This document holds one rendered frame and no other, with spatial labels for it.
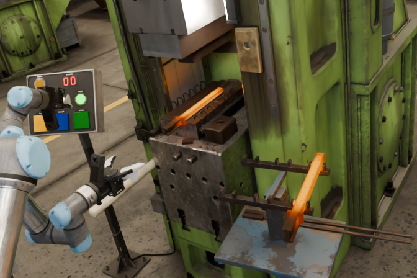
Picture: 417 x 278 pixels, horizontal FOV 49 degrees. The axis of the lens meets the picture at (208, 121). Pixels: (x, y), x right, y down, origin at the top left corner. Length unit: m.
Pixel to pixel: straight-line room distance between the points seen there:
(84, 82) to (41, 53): 4.65
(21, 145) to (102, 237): 1.81
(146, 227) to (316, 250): 1.55
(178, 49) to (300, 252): 0.85
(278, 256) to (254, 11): 0.85
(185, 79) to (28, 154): 1.08
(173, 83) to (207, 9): 0.48
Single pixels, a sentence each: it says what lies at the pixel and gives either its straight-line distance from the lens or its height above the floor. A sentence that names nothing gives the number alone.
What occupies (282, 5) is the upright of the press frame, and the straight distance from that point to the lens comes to 1.62.
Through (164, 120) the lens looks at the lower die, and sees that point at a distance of 1.96.
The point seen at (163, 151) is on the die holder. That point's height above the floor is 0.87.
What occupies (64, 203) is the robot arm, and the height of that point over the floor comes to 1.02.
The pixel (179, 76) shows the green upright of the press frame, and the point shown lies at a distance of 2.15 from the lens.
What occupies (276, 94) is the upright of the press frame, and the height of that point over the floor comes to 1.10.
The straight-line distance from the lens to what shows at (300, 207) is 1.40.
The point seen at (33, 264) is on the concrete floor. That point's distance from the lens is 3.08.
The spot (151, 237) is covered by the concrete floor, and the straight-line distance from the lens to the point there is 2.90.
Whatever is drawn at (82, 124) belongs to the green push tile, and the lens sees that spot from 2.09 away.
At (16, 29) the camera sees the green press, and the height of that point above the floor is 0.61.
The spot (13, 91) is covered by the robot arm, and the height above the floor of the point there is 1.31.
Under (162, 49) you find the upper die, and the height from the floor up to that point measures 1.30.
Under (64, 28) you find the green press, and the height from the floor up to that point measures 0.33.
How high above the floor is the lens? 1.82
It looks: 27 degrees down
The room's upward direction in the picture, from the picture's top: 11 degrees counter-clockwise
